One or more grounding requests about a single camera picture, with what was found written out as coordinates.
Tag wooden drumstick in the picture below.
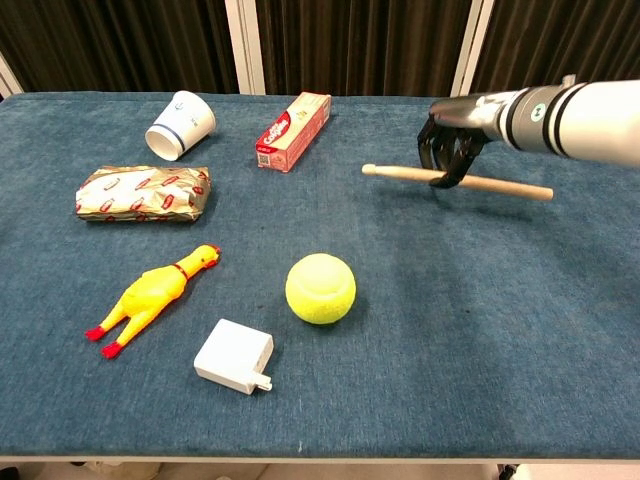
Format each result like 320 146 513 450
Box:
361 163 555 202

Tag gold foil snack packet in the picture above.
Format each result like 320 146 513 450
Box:
75 165 212 224

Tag yellow-green tennis ball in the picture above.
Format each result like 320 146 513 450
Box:
284 252 358 326

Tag white frame post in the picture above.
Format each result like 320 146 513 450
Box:
224 0 267 96
0 52 24 99
449 0 496 99

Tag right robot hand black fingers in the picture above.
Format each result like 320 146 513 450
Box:
416 91 503 190

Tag white paper cup blue rim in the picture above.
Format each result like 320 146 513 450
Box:
144 90 217 162

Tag red toothpaste box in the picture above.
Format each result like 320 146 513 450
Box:
255 91 333 174

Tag white power adapter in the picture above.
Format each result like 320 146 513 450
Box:
193 318 275 395

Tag blue table cloth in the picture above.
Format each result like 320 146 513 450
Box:
0 90 640 460

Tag dark pleated curtain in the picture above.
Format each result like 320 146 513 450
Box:
0 0 240 94
255 0 473 98
470 0 640 95

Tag yellow rubber chicken toy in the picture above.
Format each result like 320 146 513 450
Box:
85 243 222 360

